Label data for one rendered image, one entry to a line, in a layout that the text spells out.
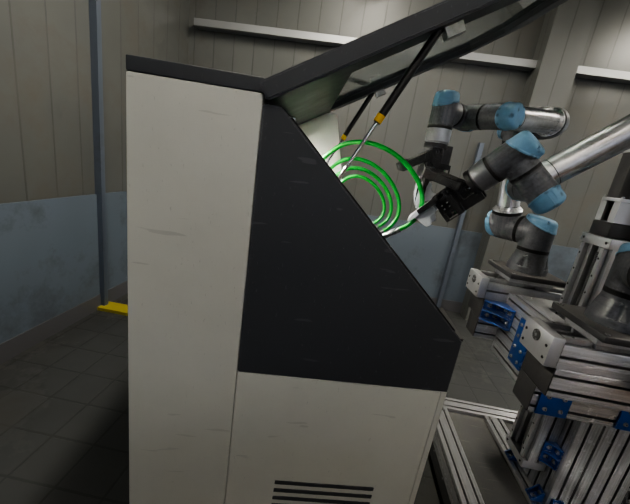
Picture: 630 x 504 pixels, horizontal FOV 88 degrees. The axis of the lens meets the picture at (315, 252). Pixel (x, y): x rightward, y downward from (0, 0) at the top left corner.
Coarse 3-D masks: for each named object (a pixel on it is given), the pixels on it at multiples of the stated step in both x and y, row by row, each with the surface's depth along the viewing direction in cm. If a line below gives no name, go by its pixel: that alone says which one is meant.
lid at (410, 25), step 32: (448, 0) 63; (480, 0) 63; (512, 0) 68; (544, 0) 94; (384, 32) 64; (416, 32) 64; (448, 32) 67; (480, 32) 103; (320, 64) 65; (352, 64) 66; (384, 64) 90; (288, 96) 71; (320, 96) 88; (352, 96) 127
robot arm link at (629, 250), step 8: (624, 248) 86; (616, 256) 89; (624, 256) 86; (616, 264) 88; (624, 264) 85; (616, 272) 87; (624, 272) 84; (608, 280) 89; (616, 280) 87; (624, 280) 84; (616, 288) 87; (624, 288) 85
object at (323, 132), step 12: (312, 120) 135; (324, 120) 135; (336, 120) 135; (312, 132) 136; (324, 132) 136; (336, 132) 137; (324, 144) 138; (336, 144) 138; (336, 156) 139; (336, 168) 141
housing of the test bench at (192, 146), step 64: (128, 64) 65; (128, 128) 69; (192, 128) 69; (256, 128) 70; (128, 192) 72; (192, 192) 73; (128, 256) 76; (192, 256) 77; (128, 320) 80; (192, 320) 81; (128, 384) 86; (192, 384) 86; (192, 448) 92
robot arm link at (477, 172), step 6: (480, 162) 81; (474, 168) 82; (480, 168) 81; (468, 174) 84; (474, 174) 82; (480, 174) 81; (486, 174) 80; (474, 180) 82; (480, 180) 81; (486, 180) 81; (492, 180) 80; (480, 186) 82; (486, 186) 82; (492, 186) 82
